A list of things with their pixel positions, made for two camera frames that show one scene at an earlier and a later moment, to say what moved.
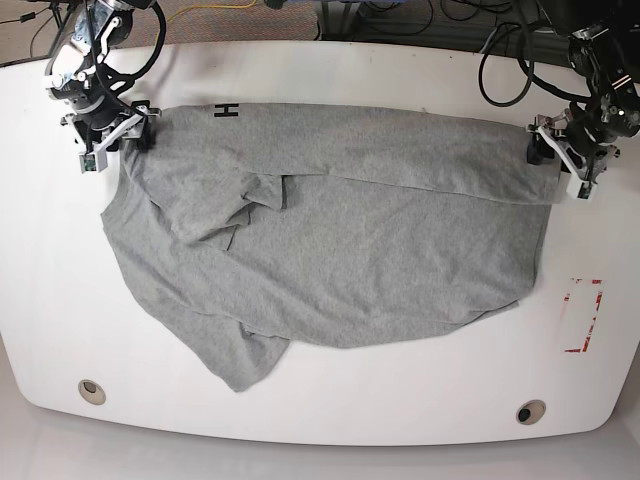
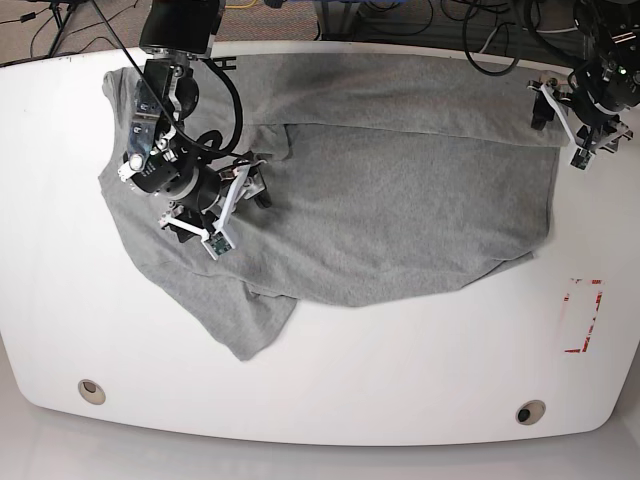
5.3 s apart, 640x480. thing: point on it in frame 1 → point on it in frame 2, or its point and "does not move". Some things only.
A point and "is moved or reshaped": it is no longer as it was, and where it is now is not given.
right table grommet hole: (530, 412) does not move
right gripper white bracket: (143, 125) → (219, 238)
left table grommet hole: (91, 391) does not move
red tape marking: (596, 310) does not move
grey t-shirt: (269, 225) is moved or reshaped
